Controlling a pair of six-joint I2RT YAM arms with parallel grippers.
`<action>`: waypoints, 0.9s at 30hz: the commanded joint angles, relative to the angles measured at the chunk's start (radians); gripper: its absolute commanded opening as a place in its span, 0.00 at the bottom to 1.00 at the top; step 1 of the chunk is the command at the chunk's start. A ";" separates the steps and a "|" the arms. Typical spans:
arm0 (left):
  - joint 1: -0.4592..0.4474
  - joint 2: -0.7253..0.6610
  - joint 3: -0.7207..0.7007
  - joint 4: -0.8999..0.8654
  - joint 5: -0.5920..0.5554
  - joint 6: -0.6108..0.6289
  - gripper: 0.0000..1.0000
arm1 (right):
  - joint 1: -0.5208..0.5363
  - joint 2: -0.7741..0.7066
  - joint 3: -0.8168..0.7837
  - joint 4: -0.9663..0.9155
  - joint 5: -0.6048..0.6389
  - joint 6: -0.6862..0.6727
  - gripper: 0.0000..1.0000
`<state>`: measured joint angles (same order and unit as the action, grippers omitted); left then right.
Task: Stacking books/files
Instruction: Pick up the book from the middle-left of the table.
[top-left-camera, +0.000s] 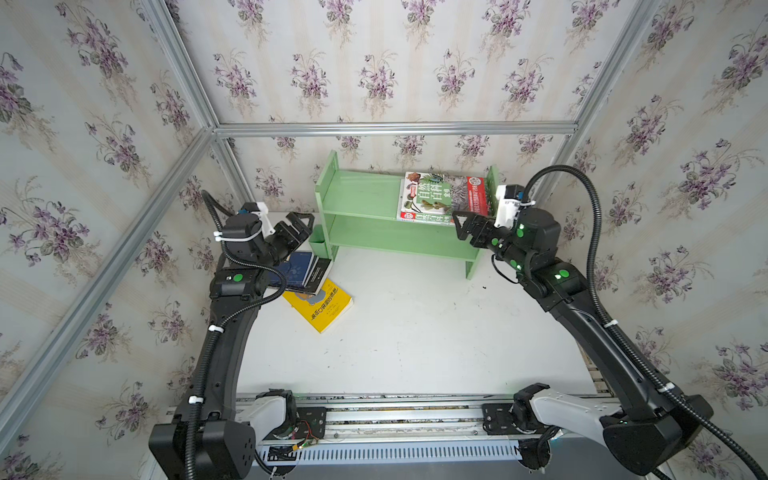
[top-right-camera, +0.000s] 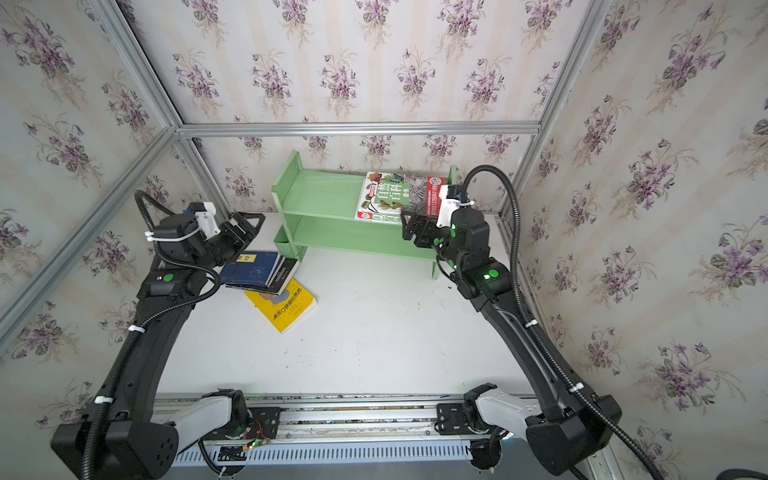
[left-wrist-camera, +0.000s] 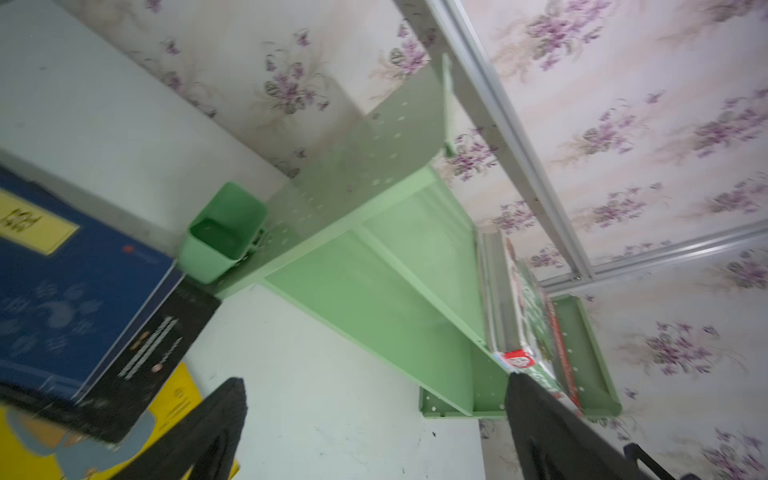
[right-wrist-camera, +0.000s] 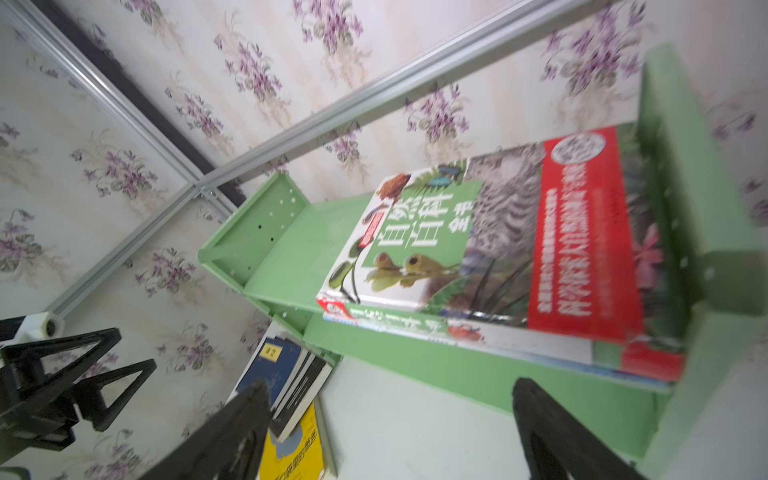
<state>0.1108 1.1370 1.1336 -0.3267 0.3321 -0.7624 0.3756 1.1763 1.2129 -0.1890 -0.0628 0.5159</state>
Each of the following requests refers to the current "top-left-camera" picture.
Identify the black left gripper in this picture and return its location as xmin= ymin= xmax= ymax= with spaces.
xmin=253 ymin=211 xmax=311 ymax=272

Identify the green red nature book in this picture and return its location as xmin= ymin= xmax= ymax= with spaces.
xmin=396 ymin=172 xmax=490 ymax=226

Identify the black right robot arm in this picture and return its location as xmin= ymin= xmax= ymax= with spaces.
xmin=453 ymin=207 xmax=701 ymax=476

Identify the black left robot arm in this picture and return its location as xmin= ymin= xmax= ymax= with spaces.
xmin=148 ymin=203 xmax=314 ymax=479

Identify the dark blue book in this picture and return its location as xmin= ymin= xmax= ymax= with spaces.
xmin=275 ymin=251 xmax=317 ymax=290

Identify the black book under blue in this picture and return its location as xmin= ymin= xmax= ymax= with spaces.
xmin=299 ymin=258 xmax=333 ymax=295

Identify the green wooden bookshelf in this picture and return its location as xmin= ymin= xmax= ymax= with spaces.
xmin=310 ymin=151 xmax=480 ymax=279

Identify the yellow book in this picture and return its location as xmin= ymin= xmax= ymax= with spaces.
xmin=282 ymin=279 xmax=353 ymax=333

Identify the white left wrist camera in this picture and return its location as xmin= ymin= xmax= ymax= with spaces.
xmin=238 ymin=201 xmax=276 ymax=240

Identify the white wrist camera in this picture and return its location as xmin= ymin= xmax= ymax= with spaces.
xmin=238 ymin=201 xmax=276 ymax=240
xmin=494 ymin=184 xmax=536 ymax=228

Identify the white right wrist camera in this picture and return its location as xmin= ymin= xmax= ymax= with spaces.
xmin=494 ymin=184 xmax=536 ymax=228

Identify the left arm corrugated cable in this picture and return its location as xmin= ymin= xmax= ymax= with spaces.
xmin=182 ymin=190 xmax=289 ymax=480

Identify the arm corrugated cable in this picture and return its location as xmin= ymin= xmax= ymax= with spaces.
xmin=182 ymin=190 xmax=289 ymax=480
xmin=521 ymin=164 xmax=768 ymax=480

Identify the aluminium frame top bar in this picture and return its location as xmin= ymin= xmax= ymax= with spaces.
xmin=214 ymin=121 xmax=577 ymax=138

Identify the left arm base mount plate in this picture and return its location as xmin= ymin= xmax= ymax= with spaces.
xmin=287 ymin=407 xmax=328 ymax=440

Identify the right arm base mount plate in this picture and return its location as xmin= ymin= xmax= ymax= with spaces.
xmin=481 ymin=402 xmax=521 ymax=436

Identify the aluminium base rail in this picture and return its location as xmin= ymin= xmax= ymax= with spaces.
xmin=152 ymin=392 xmax=652 ymax=448

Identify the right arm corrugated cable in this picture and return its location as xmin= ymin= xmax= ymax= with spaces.
xmin=521 ymin=164 xmax=768 ymax=480

